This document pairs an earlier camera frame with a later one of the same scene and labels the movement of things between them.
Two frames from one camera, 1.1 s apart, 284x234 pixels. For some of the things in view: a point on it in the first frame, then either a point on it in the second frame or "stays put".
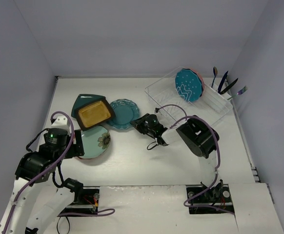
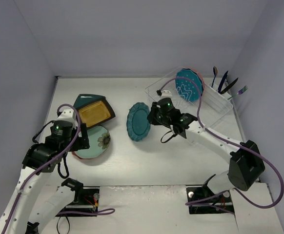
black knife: x=228 y=87 stays put
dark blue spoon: x=215 y=72 stays put
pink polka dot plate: x=202 y=81 stays put
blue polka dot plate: x=188 y=85 stays put
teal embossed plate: x=125 y=110 → x=138 y=126
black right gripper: x=142 y=125 → x=153 y=116
